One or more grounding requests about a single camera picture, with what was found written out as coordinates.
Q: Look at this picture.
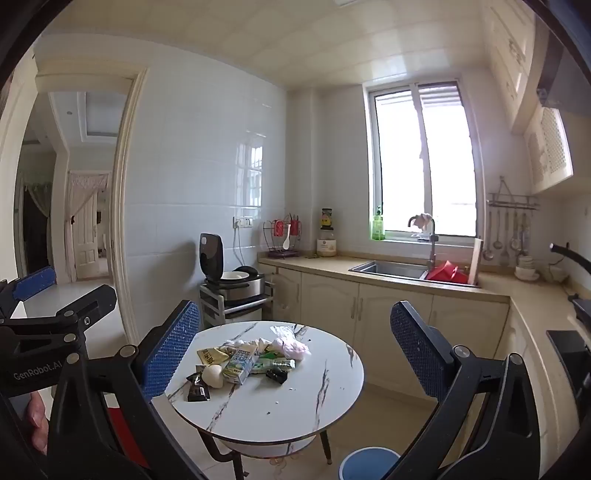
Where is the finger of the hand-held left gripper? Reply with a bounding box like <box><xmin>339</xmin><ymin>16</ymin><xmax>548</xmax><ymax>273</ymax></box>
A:
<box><xmin>18</xmin><ymin>285</ymin><xmax>117</xmax><ymax>340</ymax></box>
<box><xmin>0</xmin><ymin>266</ymin><xmax>57</xmax><ymax>321</ymax></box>

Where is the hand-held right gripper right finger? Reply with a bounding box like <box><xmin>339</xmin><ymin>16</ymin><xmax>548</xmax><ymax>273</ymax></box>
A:
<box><xmin>390</xmin><ymin>301</ymin><xmax>541</xmax><ymax>480</ymax></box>

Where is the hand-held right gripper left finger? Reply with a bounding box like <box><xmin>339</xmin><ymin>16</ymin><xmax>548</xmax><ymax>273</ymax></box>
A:
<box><xmin>46</xmin><ymin>300</ymin><xmax>208</xmax><ymax>480</ymax></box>

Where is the yellow snack packet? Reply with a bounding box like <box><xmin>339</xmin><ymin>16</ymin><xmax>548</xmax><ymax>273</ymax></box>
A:
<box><xmin>197</xmin><ymin>346</ymin><xmax>232</xmax><ymax>368</ymax></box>

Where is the black snack wrapper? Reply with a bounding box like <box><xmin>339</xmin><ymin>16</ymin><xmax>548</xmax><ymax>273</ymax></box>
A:
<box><xmin>186</xmin><ymin>371</ymin><xmax>212</xmax><ymax>402</ymax></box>

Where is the white green milk carton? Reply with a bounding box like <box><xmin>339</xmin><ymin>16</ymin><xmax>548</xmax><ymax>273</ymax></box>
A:
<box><xmin>223</xmin><ymin>347</ymin><xmax>259</xmax><ymax>385</ymax></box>

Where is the green wrapper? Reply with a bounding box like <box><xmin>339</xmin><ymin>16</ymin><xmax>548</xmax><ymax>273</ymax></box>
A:
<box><xmin>252</xmin><ymin>355</ymin><xmax>296</xmax><ymax>374</ymax></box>

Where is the clear pink plastic bag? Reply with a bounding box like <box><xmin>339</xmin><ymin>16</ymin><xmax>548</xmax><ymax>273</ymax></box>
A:
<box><xmin>270</xmin><ymin>325</ymin><xmax>313</xmax><ymax>359</ymax></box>

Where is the blue trash bin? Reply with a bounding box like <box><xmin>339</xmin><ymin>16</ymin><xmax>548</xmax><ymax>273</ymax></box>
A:
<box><xmin>339</xmin><ymin>447</ymin><xmax>402</xmax><ymax>480</ymax></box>

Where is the person's left hand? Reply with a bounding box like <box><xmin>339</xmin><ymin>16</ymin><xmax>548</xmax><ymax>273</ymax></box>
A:
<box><xmin>25</xmin><ymin>391</ymin><xmax>49</xmax><ymax>452</ymax></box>

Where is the cream kitchen base cabinet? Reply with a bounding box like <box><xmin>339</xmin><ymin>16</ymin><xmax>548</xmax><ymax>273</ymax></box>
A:
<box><xmin>257</xmin><ymin>253</ymin><xmax>591</xmax><ymax>462</ymax></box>

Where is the white kitchen trolley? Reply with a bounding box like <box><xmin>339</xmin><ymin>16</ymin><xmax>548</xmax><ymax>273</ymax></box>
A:
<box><xmin>199</xmin><ymin>284</ymin><xmax>273</xmax><ymax>330</ymax></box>

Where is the white panel door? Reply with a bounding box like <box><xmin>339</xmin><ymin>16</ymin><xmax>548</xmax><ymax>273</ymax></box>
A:
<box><xmin>69</xmin><ymin>172</ymin><xmax>112</xmax><ymax>280</ymax></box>

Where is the red plastic basin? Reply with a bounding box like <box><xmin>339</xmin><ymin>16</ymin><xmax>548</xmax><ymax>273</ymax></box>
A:
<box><xmin>425</xmin><ymin>260</ymin><xmax>472</xmax><ymax>283</ymax></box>

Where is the stainless steel sink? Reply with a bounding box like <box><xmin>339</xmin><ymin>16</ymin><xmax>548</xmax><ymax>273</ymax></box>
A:
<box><xmin>348</xmin><ymin>260</ymin><xmax>432</xmax><ymax>281</ymax></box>

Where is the black silver rice cooker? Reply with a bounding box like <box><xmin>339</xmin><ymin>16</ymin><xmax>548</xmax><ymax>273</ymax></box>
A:
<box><xmin>199</xmin><ymin>233</ymin><xmax>266</xmax><ymax>302</ymax></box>

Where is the red plastic object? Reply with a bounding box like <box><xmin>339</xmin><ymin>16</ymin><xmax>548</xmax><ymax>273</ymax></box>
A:
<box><xmin>104</xmin><ymin>392</ymin><xmax>154</xmax><ymax>468</ymax></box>

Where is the metal kitchen faucet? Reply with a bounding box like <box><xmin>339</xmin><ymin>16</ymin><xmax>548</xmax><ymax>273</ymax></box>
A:
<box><xmin>407</xmin><ymin>216</ymin><xmax>438</xmax><ymax>271</ymax></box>

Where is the wooden cutting board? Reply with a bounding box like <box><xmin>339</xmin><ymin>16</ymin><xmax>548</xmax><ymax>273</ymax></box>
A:
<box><xmin>467</xmin><ymin>236</ymin><xmax>485</xmax><ymax>285</ymax></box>

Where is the round marble table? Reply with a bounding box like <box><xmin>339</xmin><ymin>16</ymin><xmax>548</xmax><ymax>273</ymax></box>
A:
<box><xmin>164</xmin><ymin>320</ymin><xmax>365</xmax><ymax>478</ymax></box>

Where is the clear glass jar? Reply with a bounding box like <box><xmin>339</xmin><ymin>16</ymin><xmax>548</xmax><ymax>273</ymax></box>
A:
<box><xmin>317</xmin><ymin>228</ymin><xmax>338</xmax><ymax>258</ymax></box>

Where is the row of hanging metal utensils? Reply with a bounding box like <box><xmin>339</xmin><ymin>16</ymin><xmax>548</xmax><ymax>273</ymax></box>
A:
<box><xmin>482</xmin><ymin>210</ymin><xmax>533</xmax><ymax>267</ymax></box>

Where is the stack of white bowls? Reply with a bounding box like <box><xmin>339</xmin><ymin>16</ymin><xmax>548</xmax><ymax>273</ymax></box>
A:
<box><xmin>515</xmin><ymin>255</ymin><xmax>540</xmax><ymax>281</ymax></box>

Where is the black gas stove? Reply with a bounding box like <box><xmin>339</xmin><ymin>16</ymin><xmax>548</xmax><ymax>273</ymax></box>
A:
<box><xmin>546</xmin><ymin>329</ymin><xmax>591</xmax><ymax>403</ymax></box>

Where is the black wok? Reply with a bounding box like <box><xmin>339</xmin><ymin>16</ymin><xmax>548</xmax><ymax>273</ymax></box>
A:
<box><xmin>549</xmin><ymin>243</ymin><xmax>591</xmax><ymax>333</ymax></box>

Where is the white framed window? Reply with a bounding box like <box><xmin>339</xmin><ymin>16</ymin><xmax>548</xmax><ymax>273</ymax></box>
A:
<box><xmin>362</xmin><ymin>80</ymin><xmax>485</xmax><ymax>241</ymax></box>

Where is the dark range hood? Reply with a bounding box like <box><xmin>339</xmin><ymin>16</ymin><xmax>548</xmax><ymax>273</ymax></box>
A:
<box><xmin>536</xmin><ymin>14</ymin><xmax>591</xmax><ymax>117</ymax></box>

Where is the cream door frame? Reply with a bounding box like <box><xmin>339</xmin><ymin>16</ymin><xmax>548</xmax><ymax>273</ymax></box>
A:
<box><xmin>0</xmin><ymin>46</ymin><xmax>149</xmax><ymax>344</ymax></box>

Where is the red wire utensil rack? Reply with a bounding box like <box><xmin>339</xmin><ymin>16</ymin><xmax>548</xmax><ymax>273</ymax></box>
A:
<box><xmin>264</xmin><ymin>213</ymin><xmax>305</xmax><ymax>257</ymax></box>

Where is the metal wall utensil rail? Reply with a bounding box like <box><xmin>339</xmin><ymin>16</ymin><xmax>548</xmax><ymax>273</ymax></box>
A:
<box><xmin>487</xmin><ymin>175</ymin><xmax>540</xmax><ymax>211</ymax></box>

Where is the cream wall cabinet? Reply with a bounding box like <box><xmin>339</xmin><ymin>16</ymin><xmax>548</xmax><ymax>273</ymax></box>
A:
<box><xmin>480</xmin><ymin>0</ymin><xmax>575</xmax><ymax>195</ymax></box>

